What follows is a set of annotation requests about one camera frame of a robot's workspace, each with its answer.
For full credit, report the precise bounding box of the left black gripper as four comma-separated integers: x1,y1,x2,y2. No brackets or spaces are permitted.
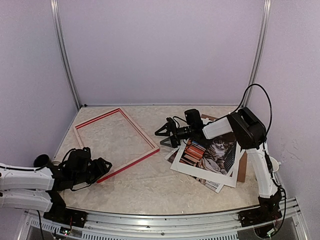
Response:
72,157,112,186

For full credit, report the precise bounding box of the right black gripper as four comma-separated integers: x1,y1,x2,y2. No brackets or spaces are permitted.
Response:
154,122,194,149

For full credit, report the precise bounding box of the red wooden picture frame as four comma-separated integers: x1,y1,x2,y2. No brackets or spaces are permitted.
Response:
73,107,160,183

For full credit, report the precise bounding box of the cat photo print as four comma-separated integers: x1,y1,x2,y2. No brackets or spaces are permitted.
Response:
168,132,244,193

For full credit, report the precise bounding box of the white mat board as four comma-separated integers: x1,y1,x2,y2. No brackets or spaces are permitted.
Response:
164,119,246,188

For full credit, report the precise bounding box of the brown backing board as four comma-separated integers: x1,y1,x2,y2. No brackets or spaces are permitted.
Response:
201,114,248,183

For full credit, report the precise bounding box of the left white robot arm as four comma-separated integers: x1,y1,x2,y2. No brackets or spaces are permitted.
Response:
0,147,112,223

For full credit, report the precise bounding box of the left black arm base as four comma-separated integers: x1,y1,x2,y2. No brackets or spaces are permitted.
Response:
43,208,88,228

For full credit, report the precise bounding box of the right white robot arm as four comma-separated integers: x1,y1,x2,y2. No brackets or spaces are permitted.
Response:
154,107,282,222

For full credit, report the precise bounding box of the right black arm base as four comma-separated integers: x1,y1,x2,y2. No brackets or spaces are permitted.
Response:
238,194,283,227

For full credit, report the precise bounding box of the black cup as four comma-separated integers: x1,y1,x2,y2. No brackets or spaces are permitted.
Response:
33,154,54,168

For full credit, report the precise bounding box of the light blue paper cup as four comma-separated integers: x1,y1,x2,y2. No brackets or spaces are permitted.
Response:
269,156,282,173

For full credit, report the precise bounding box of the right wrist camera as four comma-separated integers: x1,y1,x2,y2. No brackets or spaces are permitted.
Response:
184,108,204,130

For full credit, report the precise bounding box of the aluminium front rail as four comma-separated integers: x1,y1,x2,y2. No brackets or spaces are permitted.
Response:
15,198,310,240

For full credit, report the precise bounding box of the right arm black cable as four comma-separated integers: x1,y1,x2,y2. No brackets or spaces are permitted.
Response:
241,83,273,141

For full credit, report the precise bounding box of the right aluminium corner post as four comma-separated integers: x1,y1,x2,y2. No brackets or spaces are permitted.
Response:
242,0,272,108

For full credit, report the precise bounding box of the aluminium corner post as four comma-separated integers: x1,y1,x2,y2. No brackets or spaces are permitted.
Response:
242,0,272,108
50,0,82,111

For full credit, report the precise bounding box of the left aluminium corner post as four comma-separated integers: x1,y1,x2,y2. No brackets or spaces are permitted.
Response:
50,0,82,111

